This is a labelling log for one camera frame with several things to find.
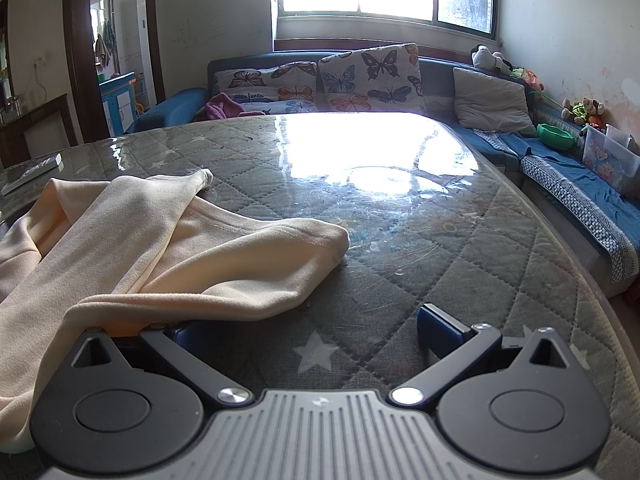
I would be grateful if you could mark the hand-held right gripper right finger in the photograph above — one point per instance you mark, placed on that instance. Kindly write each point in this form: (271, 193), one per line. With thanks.
(440, 327)

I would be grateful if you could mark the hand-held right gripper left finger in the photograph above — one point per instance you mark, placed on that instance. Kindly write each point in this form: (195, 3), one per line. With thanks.
(184, 336)

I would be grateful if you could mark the cream knit garment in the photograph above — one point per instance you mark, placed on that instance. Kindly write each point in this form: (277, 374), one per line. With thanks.
(165, 260)

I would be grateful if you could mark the patterned grey sofa cover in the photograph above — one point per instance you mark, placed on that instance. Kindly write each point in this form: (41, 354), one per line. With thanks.
(570, 195)

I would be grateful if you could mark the blue blanket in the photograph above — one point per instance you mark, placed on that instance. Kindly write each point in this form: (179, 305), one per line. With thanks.
(565, 165)

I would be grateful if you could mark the green bowl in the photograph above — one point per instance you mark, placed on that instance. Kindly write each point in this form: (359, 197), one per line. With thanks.
(555, 136)

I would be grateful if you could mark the grey plain pillow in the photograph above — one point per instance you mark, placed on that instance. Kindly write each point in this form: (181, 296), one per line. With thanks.
(490, 102)

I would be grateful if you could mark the blue sofa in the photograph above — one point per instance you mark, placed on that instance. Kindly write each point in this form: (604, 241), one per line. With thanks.
(170, 105)

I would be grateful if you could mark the magenta cloth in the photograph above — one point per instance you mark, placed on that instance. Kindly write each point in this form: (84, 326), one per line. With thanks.
(225, 107)

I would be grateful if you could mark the clear plastic storage box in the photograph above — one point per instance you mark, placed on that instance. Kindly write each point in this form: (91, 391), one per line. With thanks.
(610, 160)

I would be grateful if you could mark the blue and white cabinet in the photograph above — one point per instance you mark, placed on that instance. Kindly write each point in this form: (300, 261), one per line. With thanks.
(117, 105)

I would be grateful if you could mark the dark wooden counter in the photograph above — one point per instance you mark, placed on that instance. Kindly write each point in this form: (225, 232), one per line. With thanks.
(45, 125)

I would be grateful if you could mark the upright butterfly print pillow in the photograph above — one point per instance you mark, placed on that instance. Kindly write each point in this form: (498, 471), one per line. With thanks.
(370, 80)

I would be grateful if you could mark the brown plush toys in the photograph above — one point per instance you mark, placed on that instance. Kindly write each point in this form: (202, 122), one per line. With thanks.
(582, 110)

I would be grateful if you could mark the colourful plush toy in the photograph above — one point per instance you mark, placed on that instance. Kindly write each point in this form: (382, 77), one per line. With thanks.
(522, 76)

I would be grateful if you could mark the flat butterfly print pillow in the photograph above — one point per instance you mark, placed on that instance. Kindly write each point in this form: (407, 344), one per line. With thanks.
(270, 85)

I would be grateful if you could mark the black and white plush toy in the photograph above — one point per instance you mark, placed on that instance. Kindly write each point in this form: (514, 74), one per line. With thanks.
(484, 56)

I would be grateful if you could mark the glass jars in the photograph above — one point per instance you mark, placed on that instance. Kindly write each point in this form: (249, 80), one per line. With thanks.
(12, 110)

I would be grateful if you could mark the hanging towel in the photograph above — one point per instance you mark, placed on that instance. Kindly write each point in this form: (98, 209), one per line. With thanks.
(105, 42)

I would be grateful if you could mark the dark wooden door frame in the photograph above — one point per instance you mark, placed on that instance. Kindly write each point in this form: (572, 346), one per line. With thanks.
(80, 60)

